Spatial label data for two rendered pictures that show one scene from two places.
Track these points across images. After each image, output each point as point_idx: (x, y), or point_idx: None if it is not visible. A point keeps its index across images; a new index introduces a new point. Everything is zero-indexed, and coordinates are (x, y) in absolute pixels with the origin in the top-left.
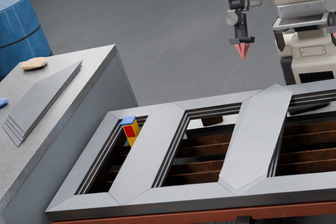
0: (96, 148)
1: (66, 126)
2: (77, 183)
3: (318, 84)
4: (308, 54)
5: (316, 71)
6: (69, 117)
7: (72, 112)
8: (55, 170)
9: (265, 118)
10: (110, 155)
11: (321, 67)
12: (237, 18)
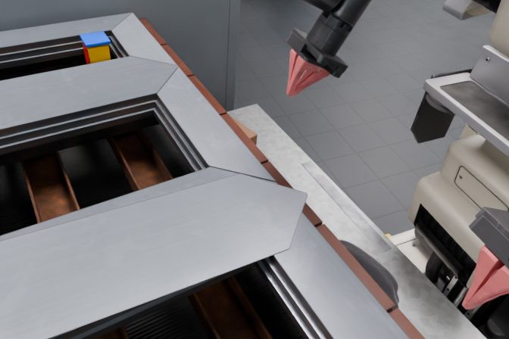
0: (15, 40)
1: None
2: None
3: (348, 296)
4: (467, 191)
5: (451, 233)
6: None
7: None
8: None
9: (149, 250)
10: (54, 67)
11: (463, 238)
12: None
